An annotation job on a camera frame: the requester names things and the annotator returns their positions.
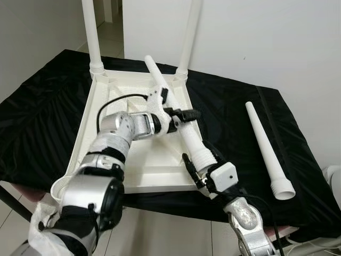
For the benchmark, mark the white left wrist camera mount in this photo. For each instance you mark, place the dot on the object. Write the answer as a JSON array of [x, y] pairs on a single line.
[[155, 106]]

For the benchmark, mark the grey metal tube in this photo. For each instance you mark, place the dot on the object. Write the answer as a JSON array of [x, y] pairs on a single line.
[[319, 245]]

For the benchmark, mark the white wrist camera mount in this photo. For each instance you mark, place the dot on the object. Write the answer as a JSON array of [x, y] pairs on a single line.
[[224, 176], [155, 106]]

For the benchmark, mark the black metal table leg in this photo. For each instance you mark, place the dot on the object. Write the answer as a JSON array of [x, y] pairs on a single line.
[[16, 205]]

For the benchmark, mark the white floor fan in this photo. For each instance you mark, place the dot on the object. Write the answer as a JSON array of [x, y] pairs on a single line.
[[333, 176]]

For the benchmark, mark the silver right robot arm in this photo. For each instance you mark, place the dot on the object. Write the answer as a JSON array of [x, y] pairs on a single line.
[[245, 224]]

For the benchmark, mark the white plastic table top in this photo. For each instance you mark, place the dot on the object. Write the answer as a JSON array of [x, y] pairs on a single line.
[[133, 165]]

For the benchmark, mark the red table edge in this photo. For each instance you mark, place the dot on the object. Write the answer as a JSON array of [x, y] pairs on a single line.
[[282, 232]]

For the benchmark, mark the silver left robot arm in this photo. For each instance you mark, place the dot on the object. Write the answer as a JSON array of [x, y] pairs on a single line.
[[90, 197]]

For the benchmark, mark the white plastic table leg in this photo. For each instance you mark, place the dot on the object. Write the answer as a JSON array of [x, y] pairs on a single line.
[[193, 143], [91, 32], [189, 32], [266, 149]]

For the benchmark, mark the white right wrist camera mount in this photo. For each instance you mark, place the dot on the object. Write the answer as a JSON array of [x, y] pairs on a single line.
[[224, 176]]

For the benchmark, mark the black table cloth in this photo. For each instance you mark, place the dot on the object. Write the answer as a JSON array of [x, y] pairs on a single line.
[[229, 106]]

